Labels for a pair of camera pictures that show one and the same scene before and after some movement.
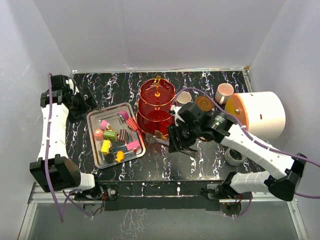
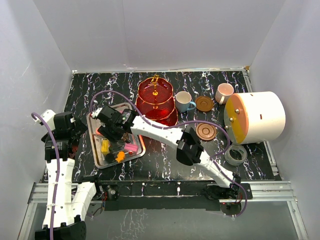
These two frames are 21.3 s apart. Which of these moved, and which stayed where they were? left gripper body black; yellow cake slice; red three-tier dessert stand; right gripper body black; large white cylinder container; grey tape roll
Moved: right gripper body black; left gripper body black
Stayed: large white cylinder container; yellow cake slice; red three-tier dessert stand; grey tape roll
